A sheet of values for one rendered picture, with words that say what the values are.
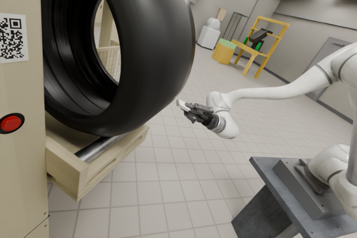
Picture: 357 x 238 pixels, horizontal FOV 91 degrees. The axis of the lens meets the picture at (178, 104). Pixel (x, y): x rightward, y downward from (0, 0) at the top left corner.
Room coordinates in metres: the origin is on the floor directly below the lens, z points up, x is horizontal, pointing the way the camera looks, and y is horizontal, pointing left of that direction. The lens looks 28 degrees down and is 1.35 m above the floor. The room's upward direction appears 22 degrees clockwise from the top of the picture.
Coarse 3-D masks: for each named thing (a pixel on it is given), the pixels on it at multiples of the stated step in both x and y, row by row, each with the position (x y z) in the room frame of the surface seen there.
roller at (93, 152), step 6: (102, 138) 0.40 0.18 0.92; (108, 138) 0.41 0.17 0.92; (114, 138) 0.43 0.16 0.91; (120, 138) 0.46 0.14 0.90; (90, 144) 0.36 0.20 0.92; (96, 144) 0.37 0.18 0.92; (102, 144) 0.38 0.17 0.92; (108, 144) 0.40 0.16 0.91; (84, 150) 0.34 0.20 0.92; (90, 150) 0.35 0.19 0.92; (96, 150) 0.36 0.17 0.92; (102, 150) 0.37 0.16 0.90; (78, 156) 0.31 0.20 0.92; (84, 156) 0.32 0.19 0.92; (90, 156) 0.33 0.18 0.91; (96, 156) 0.35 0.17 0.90
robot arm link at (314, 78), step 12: (312, 72) 0.77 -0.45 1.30; (324, 72) 0.75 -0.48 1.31; (288, 84) 0.80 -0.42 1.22; (300, 84) 0.77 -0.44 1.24; (312, 84) 0.75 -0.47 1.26; (324, 84) 0.75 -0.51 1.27; (216, 96) 0.93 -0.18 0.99; (228, 96) 0.91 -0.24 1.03; (240, 96) 0.89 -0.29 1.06; (252, 96) 0.85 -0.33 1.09; (264, 96) 0.82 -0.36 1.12; (276, 96) 0.79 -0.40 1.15; (288, 96) 0.77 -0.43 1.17; (216, 108) 0.87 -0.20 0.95; (228, 108) 0.89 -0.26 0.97
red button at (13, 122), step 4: (12, 116) 0.23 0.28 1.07; (16, 116) 0.23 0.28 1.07; (4, 120) 0.22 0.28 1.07; (8, 120) 0.22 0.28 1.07; (12, 120) 0.22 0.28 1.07; (16, 120) 0.23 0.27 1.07; (20, 120) 0.24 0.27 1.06; (4, 124) 0.21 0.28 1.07; (8, 124) 0.22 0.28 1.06; (12, 124) 0.22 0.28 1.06; (16, 124) 0.23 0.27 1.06; (4, 128) 0.21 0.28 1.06; (8, 128) 0.22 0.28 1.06; (12, 128) 0.22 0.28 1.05
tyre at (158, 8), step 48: (48, 0) 0.60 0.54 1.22; (96, 0) 0.70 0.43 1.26; (144, 0) 0.37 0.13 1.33; (48, 48) 0.58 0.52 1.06; (96, 48) 0.72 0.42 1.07; (144, 48) 0.35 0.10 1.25; (192, 48) 0.52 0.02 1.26; (48, 96) 0.42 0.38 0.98; (96, 96) 0.61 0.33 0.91; (144, 96) 0.35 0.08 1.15
